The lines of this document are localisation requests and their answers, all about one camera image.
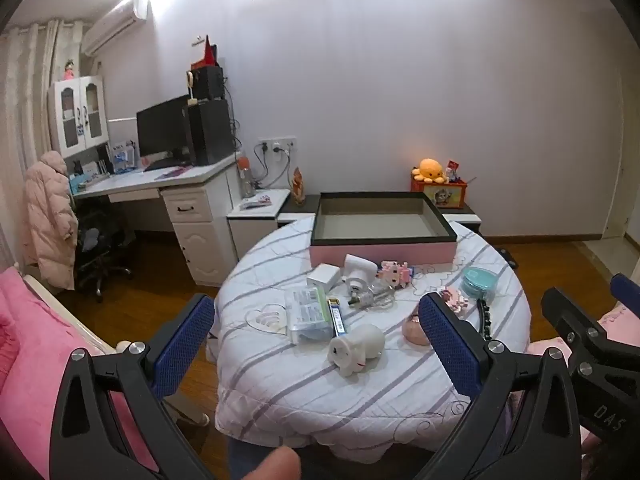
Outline black computer monitor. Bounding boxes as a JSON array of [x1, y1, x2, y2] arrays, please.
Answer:
[[136, 94, 197, 166]]

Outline pink block figure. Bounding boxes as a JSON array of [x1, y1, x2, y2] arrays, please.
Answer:
[[376, 260, 416, 288]]

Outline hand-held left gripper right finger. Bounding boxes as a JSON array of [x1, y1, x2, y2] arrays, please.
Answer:
[[418, 291, 584, 480]]

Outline black bead bracelet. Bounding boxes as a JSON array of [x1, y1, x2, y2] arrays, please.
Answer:
[[475, 298, 493, 338]]

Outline black office chair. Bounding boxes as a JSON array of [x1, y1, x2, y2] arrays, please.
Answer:
[[70, 200, 136, 303]]

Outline orange snack bag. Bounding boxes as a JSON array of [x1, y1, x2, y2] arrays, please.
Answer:
[[291, 167, 307, 206]]

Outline striped white tablecloth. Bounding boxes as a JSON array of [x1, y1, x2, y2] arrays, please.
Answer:
[[214, 220, 532, 463]]

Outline white desk with drawers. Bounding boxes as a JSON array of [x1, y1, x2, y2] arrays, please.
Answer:
[[70, 152, 243, 288]]

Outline small black yellow box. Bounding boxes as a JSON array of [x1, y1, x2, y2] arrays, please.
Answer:
[[325, 296, 348, 336]]

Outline bottle with orange cap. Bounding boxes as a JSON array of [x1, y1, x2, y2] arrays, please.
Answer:
[[236, 152, 256, 199]]

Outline black speaker box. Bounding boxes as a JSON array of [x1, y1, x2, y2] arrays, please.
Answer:
[[187, 66, 226, 101]]

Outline red flag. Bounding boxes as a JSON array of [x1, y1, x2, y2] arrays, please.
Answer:
[[192, 35, 220, 68]]

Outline teal plastic case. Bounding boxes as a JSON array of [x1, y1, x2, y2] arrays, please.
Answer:
[[460, 266, 499, 306]]

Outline black computer tower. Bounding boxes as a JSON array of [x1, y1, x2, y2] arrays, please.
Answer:
[[187, 99, 236, 167]]

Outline person's left hand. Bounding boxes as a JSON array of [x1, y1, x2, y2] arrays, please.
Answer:
[[235, 446, 302, 480]]

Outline white plastic device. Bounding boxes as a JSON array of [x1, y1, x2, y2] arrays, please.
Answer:
[[343, 254, 377, 295]]

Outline white charger adapter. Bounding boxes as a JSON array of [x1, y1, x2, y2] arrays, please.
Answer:
[[306, 263, 342, 295]]

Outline pink patterned packet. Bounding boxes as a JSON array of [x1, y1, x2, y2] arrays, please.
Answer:
[[436, 286, 471, 313]]

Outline clear plastic packet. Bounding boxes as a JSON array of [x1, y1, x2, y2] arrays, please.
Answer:
[[285, 289, 335, 345]]

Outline low white black-topped cabinet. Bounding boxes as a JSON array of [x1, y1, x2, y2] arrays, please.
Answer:
[[227, 189, 483, 271]]

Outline clear glass pieces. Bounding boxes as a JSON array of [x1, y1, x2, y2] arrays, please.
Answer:
[[348, 282, 396, 311]]

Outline white glass-door cabinet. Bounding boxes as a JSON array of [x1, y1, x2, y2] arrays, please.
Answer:
[[47, 75, 110, 161]]

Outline rose gold jar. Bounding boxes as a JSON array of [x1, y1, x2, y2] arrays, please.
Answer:
[[401, 312, 432, 347]]

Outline red printed storage box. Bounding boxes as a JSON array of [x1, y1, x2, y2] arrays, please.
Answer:
[[411, 175, 468, 208]]

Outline white animal figure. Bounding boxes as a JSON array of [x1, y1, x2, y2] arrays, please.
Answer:
[[327, 323, 386, 373]]

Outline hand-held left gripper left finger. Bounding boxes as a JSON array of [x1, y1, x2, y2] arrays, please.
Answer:
[[49, 292, 217, 480]]

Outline pink bedsheet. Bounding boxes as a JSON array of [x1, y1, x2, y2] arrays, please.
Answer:
[[0, 266, 161, 480]]

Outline white wall power outlet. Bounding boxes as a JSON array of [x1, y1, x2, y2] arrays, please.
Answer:
[[258, 136, 297, 156]]

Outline pink printed blanket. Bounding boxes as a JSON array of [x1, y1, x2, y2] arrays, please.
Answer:
[[527, 307, 640, 361]]

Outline orange octopus plush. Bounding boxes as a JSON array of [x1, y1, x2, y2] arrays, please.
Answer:
[[411, 158, 449, 183]]

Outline light curtain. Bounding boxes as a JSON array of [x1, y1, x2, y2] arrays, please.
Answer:
[[0, 17, 86, 271]]

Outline clear heart-shaped coaster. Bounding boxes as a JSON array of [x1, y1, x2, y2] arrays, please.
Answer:
[[245, 306, 288, 336]]

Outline white bed frame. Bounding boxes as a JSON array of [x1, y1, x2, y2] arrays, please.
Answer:
[[20, 272, 211, 426]]

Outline blue white box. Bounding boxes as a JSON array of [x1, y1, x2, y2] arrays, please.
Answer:
[[112, 141, 137, 170]]

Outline pink puffer coat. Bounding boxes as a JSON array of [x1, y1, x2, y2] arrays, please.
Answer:
[[22, 151, 78, 291]]

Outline pink box with black rim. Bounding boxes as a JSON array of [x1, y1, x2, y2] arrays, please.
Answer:
[[309, 191, 458, 267]]

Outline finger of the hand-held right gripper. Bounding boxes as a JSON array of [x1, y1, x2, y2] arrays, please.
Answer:
[[541, 287, 609, 376], [600, 273, 640, 356]]

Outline white air conditioner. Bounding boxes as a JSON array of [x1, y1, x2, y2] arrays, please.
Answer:
[[80, 0, 151, 57]]

